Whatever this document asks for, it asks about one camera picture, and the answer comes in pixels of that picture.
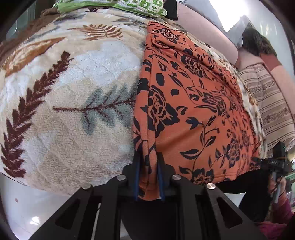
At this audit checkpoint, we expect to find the leaf pattern fleece blanket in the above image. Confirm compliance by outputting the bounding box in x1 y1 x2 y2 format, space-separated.
1 8 267 195

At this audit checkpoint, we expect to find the orange black floral shirt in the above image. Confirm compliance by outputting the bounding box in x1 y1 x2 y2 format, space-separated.
133 21 264 200

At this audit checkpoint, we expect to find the pink quilted bolster cushion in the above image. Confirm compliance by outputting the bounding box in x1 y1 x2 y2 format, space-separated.
176 3 238 64

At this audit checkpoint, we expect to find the grey quilted pillow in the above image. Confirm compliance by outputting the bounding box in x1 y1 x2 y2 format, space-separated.
180 1 249 49

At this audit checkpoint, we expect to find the person's right hand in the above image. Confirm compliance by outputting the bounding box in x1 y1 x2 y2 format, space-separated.
268 175 287 204

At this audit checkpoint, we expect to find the black garment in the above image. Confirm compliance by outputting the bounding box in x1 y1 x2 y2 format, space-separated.
164 0 178 20

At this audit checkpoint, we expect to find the striped brown floral cushion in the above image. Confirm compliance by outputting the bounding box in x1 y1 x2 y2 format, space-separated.
239 64 294 156

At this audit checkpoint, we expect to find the green white patterned pillow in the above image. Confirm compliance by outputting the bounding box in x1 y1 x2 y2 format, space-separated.
53 0 167 18

